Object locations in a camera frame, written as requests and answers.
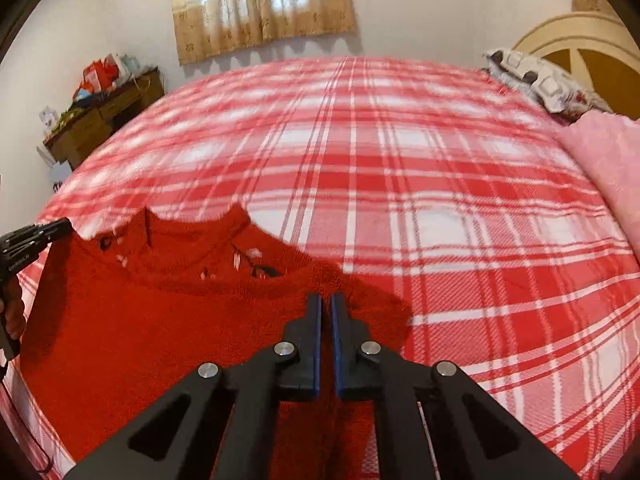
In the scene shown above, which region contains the red knitted embroidered sweater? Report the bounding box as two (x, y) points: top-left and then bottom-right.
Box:
(20, 206), (411, 460)

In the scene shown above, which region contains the person's left hand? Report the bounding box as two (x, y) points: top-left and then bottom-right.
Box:
(1, 276), (26, 339)

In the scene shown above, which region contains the brown wooden desk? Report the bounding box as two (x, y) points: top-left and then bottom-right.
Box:
(43, 67), (165, 170)

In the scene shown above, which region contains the red gift box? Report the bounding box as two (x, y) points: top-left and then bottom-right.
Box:
(82, 61), (119, 93)

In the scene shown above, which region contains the red white plaid bedsheet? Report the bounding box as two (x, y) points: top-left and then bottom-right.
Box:
(1, 58), (639, 479)

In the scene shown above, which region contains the beige floral window curtain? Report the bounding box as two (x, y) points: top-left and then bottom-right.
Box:
(171, 0), (356, 65)

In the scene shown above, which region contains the pink blanket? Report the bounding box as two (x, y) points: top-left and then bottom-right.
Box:
(556, 110), (640, 257)

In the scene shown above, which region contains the grey patterned pillow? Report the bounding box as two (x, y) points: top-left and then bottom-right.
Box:
(483, 49), (613, 122)

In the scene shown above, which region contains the cream wooden headboard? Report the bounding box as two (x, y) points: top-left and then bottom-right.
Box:
(514, 12), (639, 119)

